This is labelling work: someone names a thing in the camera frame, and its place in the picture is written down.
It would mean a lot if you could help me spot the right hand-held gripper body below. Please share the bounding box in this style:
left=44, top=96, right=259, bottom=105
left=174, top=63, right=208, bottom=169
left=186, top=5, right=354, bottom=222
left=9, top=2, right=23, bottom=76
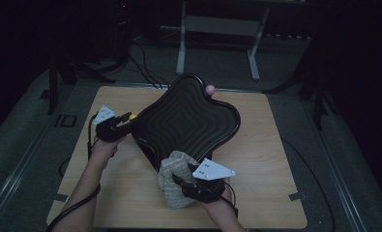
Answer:
left=180, top=157, right=237, bottom=205

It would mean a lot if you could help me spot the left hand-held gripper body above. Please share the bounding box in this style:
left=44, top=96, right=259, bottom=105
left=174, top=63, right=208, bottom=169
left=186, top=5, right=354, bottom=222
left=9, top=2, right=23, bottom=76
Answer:
left=92, top=103, right=132, bottom=143

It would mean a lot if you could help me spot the grey fluffy cloth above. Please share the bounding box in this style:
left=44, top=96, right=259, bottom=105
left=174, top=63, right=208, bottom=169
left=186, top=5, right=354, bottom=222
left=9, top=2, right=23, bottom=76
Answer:
left=157, top=150, right=201, bottom=211

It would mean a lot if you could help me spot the black wavy tray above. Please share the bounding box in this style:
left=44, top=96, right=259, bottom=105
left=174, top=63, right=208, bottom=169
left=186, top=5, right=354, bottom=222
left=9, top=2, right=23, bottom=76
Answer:
left=130, top=73, right=242, bottom=172

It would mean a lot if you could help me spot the person's left hand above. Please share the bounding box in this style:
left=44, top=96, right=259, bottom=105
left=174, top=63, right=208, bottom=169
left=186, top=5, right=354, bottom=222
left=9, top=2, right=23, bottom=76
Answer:
left=89, top=134, right=128, bottom=164

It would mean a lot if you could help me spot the person's right hand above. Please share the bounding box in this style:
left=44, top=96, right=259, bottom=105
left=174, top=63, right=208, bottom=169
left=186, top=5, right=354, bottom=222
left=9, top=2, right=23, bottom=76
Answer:
left=203, top=176, right=237, bottom=216

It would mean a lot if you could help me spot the black tripod stand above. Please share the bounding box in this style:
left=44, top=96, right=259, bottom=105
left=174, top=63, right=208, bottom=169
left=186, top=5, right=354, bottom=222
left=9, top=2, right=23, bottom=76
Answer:
left=46, top=54, right=129, bottom=115
left=264, top=32, right=330, bottom=131

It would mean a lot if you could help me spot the grey tape strip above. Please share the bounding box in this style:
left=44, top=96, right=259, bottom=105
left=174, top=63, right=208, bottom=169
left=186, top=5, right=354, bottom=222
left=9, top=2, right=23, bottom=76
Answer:
left=51, top=192, right=70, bottom=203
left=288, top=191, right=309, bottom=201

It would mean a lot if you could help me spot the right hand-held gripper cable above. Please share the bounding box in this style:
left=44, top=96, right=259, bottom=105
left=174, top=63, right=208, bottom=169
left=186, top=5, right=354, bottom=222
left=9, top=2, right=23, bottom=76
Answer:
left=207, top=182, right=240, bottom=218

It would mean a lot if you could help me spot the hand-held gripper cable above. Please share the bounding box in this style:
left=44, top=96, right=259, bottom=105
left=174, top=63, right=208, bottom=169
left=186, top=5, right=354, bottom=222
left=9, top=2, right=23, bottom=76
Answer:
left=45, top=112, right=102, bottom=232
left=207, top=182, right=240, bottom=218

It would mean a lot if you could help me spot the black floor cable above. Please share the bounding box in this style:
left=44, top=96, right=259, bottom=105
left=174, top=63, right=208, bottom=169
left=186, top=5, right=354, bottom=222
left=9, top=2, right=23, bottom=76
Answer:
left=58, top=158, right=71, bottom=178
left=132, top=41, right=171, bottom=90
left=280, top=137, right=338, bottom=232
left=127, top=54, right=159, bottom=90

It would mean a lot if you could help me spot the left hand-held gripper cable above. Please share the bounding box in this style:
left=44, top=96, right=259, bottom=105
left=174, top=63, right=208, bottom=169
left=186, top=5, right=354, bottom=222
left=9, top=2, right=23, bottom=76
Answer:
left=45, top=112, right=102, bottom=232

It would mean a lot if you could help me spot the white metal stand frame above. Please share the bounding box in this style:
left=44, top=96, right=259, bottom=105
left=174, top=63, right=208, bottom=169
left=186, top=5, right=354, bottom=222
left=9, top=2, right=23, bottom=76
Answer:
left=161, top=0, right=312, bottom=81

